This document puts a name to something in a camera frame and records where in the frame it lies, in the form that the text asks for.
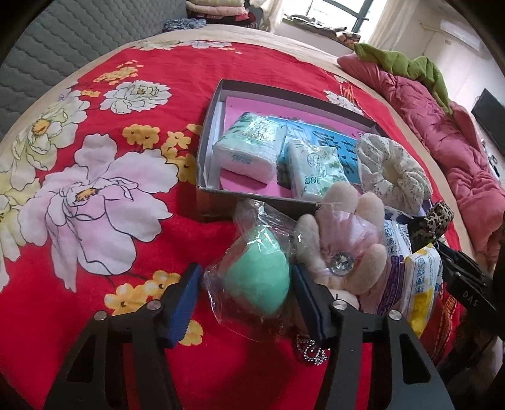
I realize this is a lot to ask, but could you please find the window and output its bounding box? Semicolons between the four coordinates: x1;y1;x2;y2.
304;0;374;36

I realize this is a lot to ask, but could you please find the large green tissue pack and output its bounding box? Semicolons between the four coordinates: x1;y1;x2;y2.
212;112;287;184

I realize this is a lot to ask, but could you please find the blue patterned cloth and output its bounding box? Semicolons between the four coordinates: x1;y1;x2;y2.
163;17;206;33

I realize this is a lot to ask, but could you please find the leopard print scrunchie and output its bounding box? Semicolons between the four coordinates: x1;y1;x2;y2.
424;201;455;237

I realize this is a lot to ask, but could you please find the green sponge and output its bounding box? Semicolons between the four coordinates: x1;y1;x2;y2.
203;199;300;340

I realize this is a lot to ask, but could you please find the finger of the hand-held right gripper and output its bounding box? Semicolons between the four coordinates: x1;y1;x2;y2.
408;218;437;253
436;241;488;290

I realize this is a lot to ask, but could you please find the white floral scrunchie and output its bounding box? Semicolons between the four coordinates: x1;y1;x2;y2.
354;133;434;209

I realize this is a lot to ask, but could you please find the brown patterned cloth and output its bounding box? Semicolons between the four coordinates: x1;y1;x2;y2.
335;29;362;47

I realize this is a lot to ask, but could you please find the white blue wipes packet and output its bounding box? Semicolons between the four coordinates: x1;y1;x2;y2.
375;218;413;317

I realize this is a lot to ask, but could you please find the grey quilted headboard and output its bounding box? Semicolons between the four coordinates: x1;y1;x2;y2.
0;0;190;131

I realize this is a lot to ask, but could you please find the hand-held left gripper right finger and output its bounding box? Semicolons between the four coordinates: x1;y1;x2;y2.
292;265;450;410

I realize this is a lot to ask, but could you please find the green blanket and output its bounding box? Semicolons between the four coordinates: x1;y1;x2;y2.
353;42;453;115

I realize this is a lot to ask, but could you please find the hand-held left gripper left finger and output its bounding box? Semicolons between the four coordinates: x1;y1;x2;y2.
43;263;204;410

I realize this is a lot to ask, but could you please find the white curtain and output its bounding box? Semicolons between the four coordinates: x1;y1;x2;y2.
252;0;312;32
367;0;412;53

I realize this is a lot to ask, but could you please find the white air conditioner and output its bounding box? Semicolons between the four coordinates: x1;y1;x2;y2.
439;21;482;50

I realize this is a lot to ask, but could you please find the dark cardboard box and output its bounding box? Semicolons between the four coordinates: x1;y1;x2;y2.
195;79;391;224

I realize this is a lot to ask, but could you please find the yellow white packet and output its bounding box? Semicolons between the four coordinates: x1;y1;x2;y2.
402;243;443;337

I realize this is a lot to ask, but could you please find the black television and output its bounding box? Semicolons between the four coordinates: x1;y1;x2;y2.
471;88;505;155

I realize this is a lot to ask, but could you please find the pink folded cloth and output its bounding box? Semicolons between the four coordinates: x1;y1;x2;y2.
188;4;247;16

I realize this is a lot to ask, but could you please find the pink plush flower toy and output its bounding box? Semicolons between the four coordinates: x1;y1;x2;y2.
294;183;389;369

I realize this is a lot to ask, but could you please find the small green tissue pack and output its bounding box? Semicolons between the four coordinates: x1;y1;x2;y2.
284;138;352;199

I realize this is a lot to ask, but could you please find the pink quilt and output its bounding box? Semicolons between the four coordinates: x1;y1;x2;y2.
337;53;505;272

